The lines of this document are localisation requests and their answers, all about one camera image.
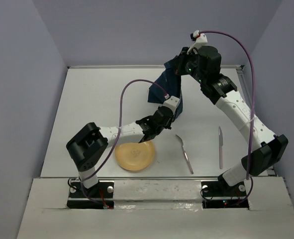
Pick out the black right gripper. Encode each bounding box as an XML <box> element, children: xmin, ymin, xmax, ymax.
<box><xmin>170</xmin><ymin>46</ymin><xmax>206</xmax><ymax>84</ymax></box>

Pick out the dark blue patterned cloth napkin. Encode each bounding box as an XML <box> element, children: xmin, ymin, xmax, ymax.
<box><xmin>147</xmin><ymin>60</ymin><xmax>183</xmax><ymax>113</ymax></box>

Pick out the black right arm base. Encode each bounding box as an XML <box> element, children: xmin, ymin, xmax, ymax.
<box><xmin>200</xmin><ymin>181</ymin><xmax>249</xmax><ymax>209</ymax></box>

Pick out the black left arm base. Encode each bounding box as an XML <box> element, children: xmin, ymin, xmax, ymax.
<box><xmin>66</xmin><ymin>178</ymin><xmax>114</xmax><ymax>210</ymax></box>

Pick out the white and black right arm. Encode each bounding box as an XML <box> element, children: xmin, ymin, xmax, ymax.
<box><xmin>171</xmin><ymin>46</ymin><xmax>289</xmax><ymax>195</ymax></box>

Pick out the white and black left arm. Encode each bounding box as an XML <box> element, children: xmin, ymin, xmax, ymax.
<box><xmin>66</xmin><ymin>103</ymin><xmax>178</xmax><ymax>197</ymax></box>

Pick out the tan round plate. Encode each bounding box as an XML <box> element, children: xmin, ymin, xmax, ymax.
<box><xmin>114</xmin><ymin>141</ymin><xmax>155</xmax><ymax>172</ymax></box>

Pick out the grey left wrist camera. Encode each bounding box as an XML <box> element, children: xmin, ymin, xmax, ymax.
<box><xmin>163</xmin><ymin>96</ymin><xmax>180</xmax><ymax>113</ymax></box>

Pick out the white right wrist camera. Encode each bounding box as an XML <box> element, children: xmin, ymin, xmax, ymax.
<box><xmin>187</xmin><ymin>30</ymin><xmax>208</xmax><ymax>54</ymax></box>

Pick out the knife with pink handle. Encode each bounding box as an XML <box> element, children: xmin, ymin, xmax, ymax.
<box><xmin>218</xmin><ymin>126</ymin><xmax>223</xmax><ymax>170</ymax></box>

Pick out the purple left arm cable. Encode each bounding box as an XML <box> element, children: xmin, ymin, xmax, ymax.
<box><xmin>81</xmin><ymin>79</ymin><xmax>169</xmax><ymax>204</ymax></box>

